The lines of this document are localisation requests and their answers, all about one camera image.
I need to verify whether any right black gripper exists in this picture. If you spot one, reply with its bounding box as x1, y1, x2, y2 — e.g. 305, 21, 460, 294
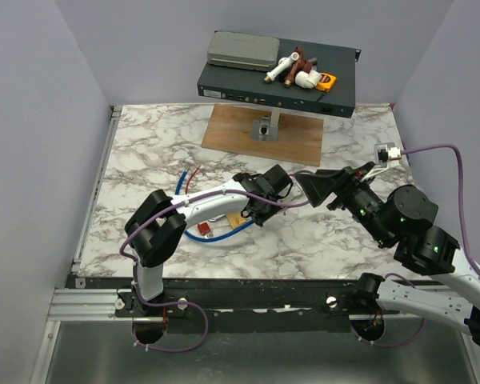
294, 161, 392, 246

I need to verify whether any wooden base board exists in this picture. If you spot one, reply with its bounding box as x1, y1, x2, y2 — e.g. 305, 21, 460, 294
202, 104, 324, 166

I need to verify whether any brass padlock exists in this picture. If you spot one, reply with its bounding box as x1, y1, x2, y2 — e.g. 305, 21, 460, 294
210, 213, 248, 230

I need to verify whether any red cable padlock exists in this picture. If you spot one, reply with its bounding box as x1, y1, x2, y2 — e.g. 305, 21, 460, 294
185, 167, 213, 238

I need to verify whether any blue cable lock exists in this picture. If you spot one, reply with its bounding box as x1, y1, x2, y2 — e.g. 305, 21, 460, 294
175, 170, 254, 243

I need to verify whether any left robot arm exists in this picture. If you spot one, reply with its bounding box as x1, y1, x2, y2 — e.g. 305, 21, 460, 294
120, 165, 293, 316

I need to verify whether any white pvc elbow fitting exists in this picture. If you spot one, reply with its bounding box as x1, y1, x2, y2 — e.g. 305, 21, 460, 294
294, 70, 322, 89

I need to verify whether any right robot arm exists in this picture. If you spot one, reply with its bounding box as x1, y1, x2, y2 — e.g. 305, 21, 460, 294
294, 162, 480, 346

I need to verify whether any yellow tape measure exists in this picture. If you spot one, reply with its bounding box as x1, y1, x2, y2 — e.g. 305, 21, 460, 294
315, 72, 337, 93

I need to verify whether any white pvc pipe fitting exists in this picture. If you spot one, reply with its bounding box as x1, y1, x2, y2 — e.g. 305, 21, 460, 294
264, 51, 300, 83

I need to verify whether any brown pipe fitting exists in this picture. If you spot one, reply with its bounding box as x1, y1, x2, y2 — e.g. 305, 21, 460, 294
284, 46, 314, 87

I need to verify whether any grey plastic tool case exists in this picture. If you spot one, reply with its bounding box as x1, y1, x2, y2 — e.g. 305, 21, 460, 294
207, 31, 280, 72

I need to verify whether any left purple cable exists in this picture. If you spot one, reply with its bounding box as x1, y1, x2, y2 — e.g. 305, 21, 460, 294
119, 171, 311, 354

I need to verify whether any metal bracket with lock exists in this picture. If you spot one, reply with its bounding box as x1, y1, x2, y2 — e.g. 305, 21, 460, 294
250, 115, 278, 142

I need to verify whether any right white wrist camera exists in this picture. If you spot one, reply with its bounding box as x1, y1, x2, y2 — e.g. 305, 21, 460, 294
362, 142, 402, 181

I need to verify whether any black mounting base plate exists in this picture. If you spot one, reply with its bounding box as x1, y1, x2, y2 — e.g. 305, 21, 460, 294
63, 275, 401, 335

